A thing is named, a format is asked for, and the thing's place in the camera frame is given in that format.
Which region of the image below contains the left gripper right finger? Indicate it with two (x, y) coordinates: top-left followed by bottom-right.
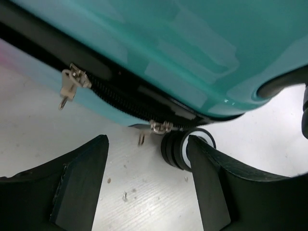
(188, 135), (308, 231)

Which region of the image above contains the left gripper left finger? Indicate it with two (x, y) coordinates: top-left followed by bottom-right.
(0, 135), (109, 231)

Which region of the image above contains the teal pink suitcase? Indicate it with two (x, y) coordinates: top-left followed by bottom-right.
(0, 0), (308, 171)

